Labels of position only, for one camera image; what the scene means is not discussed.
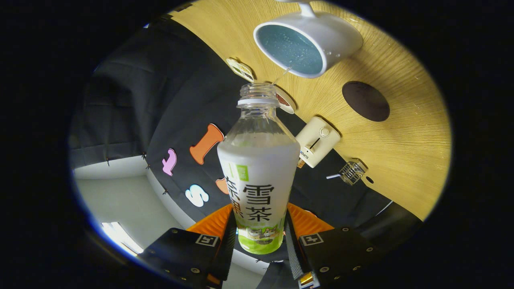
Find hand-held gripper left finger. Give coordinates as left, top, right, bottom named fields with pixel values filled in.
left=139, top=204, right=237, bottom=289

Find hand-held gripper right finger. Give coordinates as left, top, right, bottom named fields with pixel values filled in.
left=283, top=203, right=380, bottom=289

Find white labelled juice bottle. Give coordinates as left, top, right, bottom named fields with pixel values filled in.
left=217, top=81, right=301, bottom=255

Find dark brown round coaster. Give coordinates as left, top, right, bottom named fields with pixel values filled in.
left=342, top=81, right=390, bottom=122

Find white cup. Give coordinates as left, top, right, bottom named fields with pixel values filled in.
left=253, top=0, right=364, bottom=79

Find ceiling light panel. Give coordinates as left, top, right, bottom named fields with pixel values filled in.
left=100, top=222, right=144, bottom=255

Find white toaster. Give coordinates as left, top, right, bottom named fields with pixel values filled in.
left=295, top=116, right=341, bottom=168

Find wooden table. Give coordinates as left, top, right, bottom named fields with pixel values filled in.
left=169, top=0, right=452, bottom=221

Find white oval plate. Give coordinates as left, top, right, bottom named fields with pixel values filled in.
left=275, top=86, right=296, bottom=114

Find white divided condiment dish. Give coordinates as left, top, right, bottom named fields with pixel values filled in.
left=226, top=57, right=255, bottom=83

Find wire mesh holder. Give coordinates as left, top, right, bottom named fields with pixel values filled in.
left=339, top=159, right=368, bottom=186

